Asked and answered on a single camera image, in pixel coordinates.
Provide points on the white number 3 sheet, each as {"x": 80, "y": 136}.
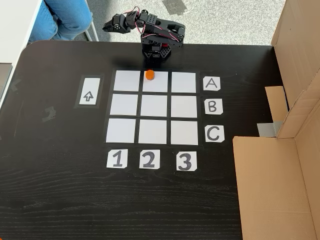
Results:
{"x": 186, "y": 161}

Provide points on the person's leg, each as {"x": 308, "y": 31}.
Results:
{"x": 62, "y": 17}

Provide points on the brown cardboard panel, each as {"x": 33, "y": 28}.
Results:
{"x": 270, "y": 187}
{"x": 297, "y": 50}

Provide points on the white letter C sheet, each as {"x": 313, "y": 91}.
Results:
{"x": 214, "y": 134}

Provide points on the grey tape strip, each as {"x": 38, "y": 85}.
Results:
{"x": 268, "y": 129}

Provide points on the white number 2 sheet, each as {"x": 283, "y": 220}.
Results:
{"x": 149, "y": 159}

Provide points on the white letter A sheet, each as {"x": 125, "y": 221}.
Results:
{"x": 211, "y": 83}

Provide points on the white number 1 sheet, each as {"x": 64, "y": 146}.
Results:
{"x": 117, "y": 158}

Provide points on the grey floor tape patch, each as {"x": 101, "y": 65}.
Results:
{"x": 175, "y": 6}

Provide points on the white letter B sheet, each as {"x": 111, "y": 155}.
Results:
{"x": 213, "y": 106}

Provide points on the white nine-square grid sheet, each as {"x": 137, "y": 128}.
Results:
{"x": 152, "y": 107}

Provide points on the white metal chair leg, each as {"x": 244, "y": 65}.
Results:
{"x": 93, "y": 32}

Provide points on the white side table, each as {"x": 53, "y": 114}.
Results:
{"x": 15, "y": 37}

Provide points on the white arrow paper sheet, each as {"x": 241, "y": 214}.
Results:
{"x": 89, "y": 91}

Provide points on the round orange token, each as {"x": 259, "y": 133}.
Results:
{"x": 149, "y": 75}

